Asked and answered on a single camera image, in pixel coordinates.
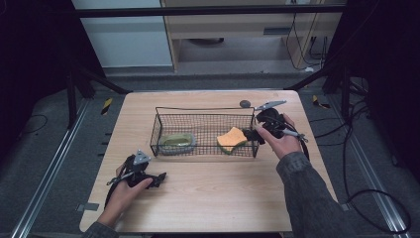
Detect black looped floor cable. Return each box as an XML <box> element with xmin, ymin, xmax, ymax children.
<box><xmin>342</xmin><ymin>98</ymin><xmax>413</xmax><ymax>235</ymax></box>

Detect aluminium floor rail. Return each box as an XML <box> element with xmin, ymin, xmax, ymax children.
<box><xmin>326</xmin><ymin>95</ymin><xmax>414</xmax><ymax>238</ymax></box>
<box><xmin>9</xmin><ymin>98</ymin><xmax>91</xmax><ymax>238</ymax></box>

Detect person's right hand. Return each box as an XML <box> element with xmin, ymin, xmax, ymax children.
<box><xmin>254</xmin><ymin>113</ymin><xmax>303</xmax><ymax>161</ymax></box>

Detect green and grey soap dish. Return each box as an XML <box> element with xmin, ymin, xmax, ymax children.
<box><xmin>157</xmin><ymin>132</ymin><xmax>197</xmax><ymax>156</ymax></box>

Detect light wooden desk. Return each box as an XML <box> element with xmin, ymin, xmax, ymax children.
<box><xmin>160</xmin><ymin>0</ymin><xmax>347</xmax><ymax>72</ymax></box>

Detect white cabinet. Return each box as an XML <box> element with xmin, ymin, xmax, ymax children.
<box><xmin>70</xmin><ymin>0</ymin><xmax>174</xmax><ymax>69</ymax></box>

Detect black horizontal bar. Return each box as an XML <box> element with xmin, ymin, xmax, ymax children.
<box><xmin>74</xmin><ymin>4</ymin><xmax>347</xmax><ymax>19</ymax></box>

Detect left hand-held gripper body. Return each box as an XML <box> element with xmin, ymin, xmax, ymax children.
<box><xmin>122</xmin><ymin>149</ymin><xmax>153</xmax><ymax>189</ymax></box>

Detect right hand-held gripper cable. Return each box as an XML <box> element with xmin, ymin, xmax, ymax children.
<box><xmin>262</xmin><ymin>115</ymin><xmax>311</xmax><ymax>162</ymax></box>

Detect person's left hand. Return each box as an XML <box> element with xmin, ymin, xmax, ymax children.
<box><xmin>96</xmin><ymin>164</ymin><xmax>155</xmax><ymax>229</ymax></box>

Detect thin black floor cable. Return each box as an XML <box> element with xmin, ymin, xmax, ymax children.
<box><xmin>18</xmin><ymin>114</ymin><xmax>50</xmax><ymax>135</ymax></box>

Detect yellow and black tape strip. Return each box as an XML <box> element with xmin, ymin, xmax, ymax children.
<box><xmin>100</xmin><ymin>96</ymin><xmax>114</xmax><ymax>116</ymax></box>
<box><xmin>312</xmin><ymin>94</ymin><xmax>331</xmax><ymax>110</ymax></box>

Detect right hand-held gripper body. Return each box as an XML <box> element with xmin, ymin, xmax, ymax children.
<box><xmin>253</xmin><ymin>99</ymin><xmax>288</xmax><ymax>140</ymax></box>

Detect black cables under desk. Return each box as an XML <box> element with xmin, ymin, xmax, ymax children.
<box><xmin>284</xmin><ymin>12</ymin><xmax>329</xmax><ymax>72</ymax></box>

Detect black wire mesh basket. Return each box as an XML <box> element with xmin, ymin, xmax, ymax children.
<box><xmin>150</xmin><ymin>105</ymin><xmax>261</xmax><ymax>159</ymax></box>

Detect left hand-held gripper cable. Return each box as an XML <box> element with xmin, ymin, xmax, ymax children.
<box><xmin>103</xmin><ymin>163</ymin><xmax>137</xmax><ymax>210</ymax></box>

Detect black metal stand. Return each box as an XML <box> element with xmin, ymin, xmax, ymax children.
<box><xmin>64</xmin><ymin>62</ymin><xmax>133</xmax><ymax>131</ymax></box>
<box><xmin>284</xmin><ymin>62</ymin><xmax>369</xmax><ymax>124</ymax></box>

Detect hand-held gripper cable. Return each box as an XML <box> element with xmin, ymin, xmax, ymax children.
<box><xmin>103</xmin><ymin>163</ymin><xmax>137</xmax><ymax>210</ymax></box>
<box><xmin>262</xmin><ymin>115</ymin><xmax>311</xmax><ymax>162</ymax></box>

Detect yellow and green sponge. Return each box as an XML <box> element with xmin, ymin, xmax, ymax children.
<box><xmin>216</xmin><ymin>126</ymin><xmax>249</xmax><ymax>155</ymax></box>

